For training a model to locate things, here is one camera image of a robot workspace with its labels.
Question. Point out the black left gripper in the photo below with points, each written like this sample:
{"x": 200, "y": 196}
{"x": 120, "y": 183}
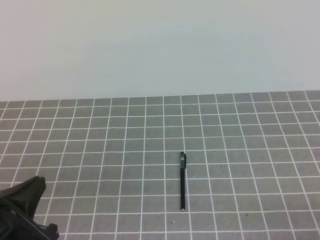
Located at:
{"x": 18, "y": 205}

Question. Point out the black pen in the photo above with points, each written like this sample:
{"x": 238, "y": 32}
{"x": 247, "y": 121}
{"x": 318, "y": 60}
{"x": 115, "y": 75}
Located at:
{"x": 182, "y": 188}

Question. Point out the black pen cap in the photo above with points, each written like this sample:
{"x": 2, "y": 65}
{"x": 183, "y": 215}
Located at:
{"x": 183, "y": 160}

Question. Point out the grey grid tablecloth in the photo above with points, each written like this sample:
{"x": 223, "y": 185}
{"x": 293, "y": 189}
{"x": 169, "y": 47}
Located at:
{"x": 112, "y": 165}

